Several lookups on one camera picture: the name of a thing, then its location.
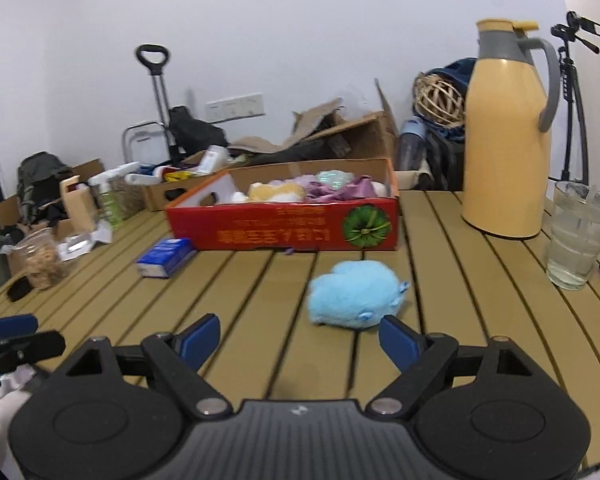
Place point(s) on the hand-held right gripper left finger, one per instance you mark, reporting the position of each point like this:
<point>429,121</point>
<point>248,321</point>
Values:
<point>199,341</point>

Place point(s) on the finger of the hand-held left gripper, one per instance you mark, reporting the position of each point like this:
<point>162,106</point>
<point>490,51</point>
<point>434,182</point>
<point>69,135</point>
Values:
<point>25,347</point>
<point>10,325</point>

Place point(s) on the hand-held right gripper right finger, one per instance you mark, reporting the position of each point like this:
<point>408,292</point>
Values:
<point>400,342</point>

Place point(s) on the light blue plush toy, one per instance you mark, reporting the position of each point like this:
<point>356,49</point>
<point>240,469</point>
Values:
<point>352,292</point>

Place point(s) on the red cardboard box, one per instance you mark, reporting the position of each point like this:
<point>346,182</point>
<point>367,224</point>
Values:
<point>280,227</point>

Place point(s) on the yellow plush toy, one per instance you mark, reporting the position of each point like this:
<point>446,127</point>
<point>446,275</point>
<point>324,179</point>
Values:
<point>275,192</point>

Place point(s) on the black jar lid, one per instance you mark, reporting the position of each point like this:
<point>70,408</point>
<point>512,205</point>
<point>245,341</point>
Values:
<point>19,290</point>

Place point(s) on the plastic jar of dried food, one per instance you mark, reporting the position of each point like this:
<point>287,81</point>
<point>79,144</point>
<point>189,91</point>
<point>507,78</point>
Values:
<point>40,260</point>

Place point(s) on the person's light clothing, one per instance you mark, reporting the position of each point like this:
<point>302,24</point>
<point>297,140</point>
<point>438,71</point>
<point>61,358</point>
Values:
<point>5,420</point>

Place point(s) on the blue tissue pack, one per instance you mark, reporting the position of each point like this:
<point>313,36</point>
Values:
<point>165,257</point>

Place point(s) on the white paper packets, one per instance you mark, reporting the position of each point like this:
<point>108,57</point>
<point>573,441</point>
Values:
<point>82,242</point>

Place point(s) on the brown cardboard box with clothes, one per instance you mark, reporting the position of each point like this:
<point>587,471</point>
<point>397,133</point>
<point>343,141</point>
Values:
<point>10,215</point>

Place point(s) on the beige wooden box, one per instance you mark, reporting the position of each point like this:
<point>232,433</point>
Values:
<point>80,205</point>

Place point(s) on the grey backpack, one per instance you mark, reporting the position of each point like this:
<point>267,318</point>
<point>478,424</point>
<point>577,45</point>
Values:
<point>42,180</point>

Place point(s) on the white plush toy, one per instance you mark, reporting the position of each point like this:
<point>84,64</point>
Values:
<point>237,196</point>
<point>380,187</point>

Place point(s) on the small brown cardboard box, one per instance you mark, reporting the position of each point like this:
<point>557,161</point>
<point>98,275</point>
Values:
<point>165,195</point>

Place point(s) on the green spray bottle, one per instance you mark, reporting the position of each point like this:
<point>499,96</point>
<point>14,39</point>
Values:
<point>111,207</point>

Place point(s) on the clear container of dried herbs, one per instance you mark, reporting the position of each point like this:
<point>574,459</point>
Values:
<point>130,192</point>

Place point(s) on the pale green plush item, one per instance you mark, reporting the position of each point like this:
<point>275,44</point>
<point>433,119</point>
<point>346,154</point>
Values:
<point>334,179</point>

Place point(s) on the white plastic bottle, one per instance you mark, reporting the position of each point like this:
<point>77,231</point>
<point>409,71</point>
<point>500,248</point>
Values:
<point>214,157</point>

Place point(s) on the blue water bottle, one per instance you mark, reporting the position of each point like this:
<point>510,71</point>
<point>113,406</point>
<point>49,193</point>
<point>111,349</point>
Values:
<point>411,145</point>

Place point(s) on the glass of water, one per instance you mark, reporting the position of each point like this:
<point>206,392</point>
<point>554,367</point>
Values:
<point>577,240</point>

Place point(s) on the large brown cardboard box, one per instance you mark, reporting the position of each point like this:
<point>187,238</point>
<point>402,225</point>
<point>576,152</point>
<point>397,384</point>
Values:
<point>365,137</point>

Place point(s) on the black trolley bag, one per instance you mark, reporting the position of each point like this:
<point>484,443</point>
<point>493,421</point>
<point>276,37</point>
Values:
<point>195,130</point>

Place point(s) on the yellow thermos jug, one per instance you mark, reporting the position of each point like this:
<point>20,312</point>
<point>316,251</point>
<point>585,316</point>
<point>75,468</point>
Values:
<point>505,145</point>

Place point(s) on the torn cardboard piece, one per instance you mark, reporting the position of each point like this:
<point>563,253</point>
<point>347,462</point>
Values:
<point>305,120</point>

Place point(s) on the wicker ball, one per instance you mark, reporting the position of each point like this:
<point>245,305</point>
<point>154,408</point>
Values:
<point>439,100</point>

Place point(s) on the dark blue cloth bag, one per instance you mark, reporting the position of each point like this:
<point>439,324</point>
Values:
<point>455,67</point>

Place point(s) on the metal folding frame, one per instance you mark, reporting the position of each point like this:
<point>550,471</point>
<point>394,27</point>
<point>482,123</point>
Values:
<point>140,132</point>

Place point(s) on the white wall outlets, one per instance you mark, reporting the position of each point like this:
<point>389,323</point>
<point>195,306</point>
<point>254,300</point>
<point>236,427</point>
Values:
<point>235,106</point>

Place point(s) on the black tripod with camera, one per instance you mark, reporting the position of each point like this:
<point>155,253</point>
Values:
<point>575,85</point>

